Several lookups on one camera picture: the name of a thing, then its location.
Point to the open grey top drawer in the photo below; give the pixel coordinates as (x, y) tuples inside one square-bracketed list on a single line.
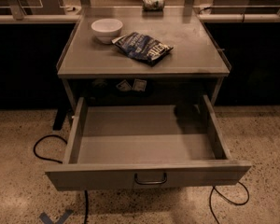
[(107, 145)]

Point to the white label tag right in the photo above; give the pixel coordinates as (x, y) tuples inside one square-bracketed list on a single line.
[(139, 85)]

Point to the white label tag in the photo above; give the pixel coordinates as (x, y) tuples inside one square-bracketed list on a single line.
[(139, 85), (124, 86)]

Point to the white label tag left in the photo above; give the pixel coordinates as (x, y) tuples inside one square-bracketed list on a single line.
[(124, 86)]

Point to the blue chip bag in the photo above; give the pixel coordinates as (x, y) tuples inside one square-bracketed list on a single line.
[(142, 48)]

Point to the grey metal cabinet table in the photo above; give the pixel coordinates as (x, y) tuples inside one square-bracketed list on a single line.
[(171, 43)]

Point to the white ceramic bowl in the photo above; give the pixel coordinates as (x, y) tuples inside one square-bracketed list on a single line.
[(105, 30)]

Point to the crumpled white green snack bag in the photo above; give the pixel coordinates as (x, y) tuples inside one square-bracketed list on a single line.
[(153, 4)]

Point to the black metal drawer handle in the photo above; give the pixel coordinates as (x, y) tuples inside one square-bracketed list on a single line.
[(138, 181)]

